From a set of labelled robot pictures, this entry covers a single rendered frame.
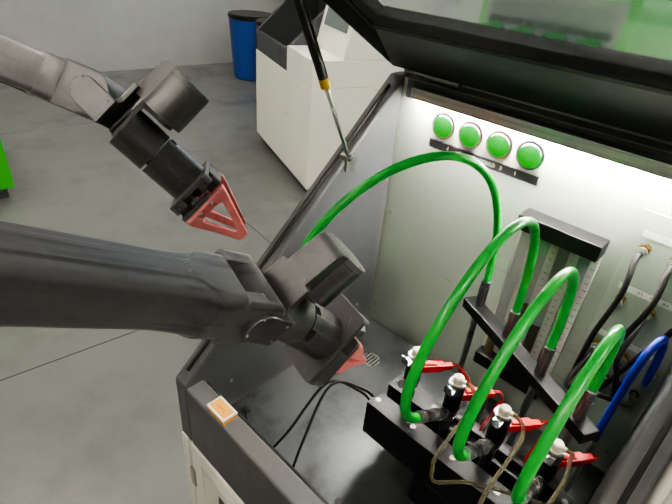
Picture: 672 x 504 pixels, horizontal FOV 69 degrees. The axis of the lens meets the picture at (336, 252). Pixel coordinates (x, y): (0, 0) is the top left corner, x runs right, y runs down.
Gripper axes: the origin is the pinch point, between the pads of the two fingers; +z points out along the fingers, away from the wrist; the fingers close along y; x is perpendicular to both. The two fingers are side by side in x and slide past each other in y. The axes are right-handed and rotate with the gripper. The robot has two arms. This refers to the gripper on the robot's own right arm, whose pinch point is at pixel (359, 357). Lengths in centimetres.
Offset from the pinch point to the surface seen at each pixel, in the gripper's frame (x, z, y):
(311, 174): 252, 171, 28
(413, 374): -7.5, -0.1, 3.7
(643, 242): -7.9, 25.0, 41.3
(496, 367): -14.2, 0.5, 11.1
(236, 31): 584, 196, 109
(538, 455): -22.5, 4.3, 7.1
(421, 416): -6.8, 11.3, -1.0
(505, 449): -12.1, 30.9, 2.4
